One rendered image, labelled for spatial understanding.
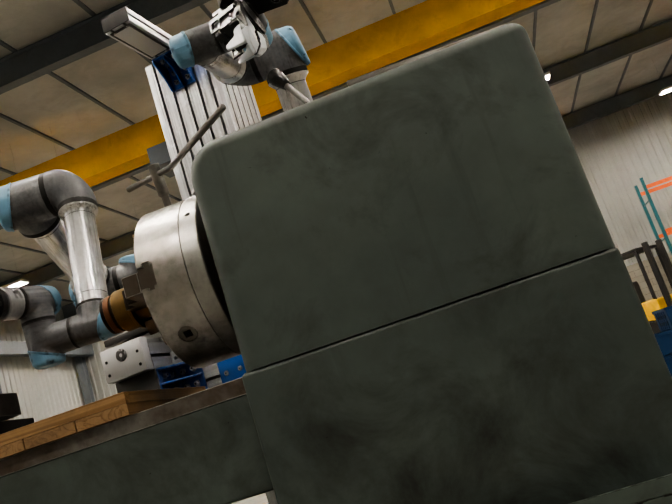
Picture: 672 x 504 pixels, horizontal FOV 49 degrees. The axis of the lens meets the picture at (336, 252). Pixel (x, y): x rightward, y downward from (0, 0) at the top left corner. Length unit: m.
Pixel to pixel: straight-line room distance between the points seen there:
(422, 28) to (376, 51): 0.81
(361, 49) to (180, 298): 11.26
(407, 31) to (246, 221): 11.29
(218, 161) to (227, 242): 0.14
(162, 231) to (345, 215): 0.36
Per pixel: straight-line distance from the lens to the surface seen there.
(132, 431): 1.31
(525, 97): 1.18
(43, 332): 1.81
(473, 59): 1.21
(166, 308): 1.31
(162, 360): 2.10
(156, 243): 1.33
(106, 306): 1.49
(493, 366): 1.11
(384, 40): 12.42
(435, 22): 12.41
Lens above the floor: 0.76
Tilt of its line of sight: 12 degrees up
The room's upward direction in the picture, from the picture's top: 18 degrees counter-clockwise
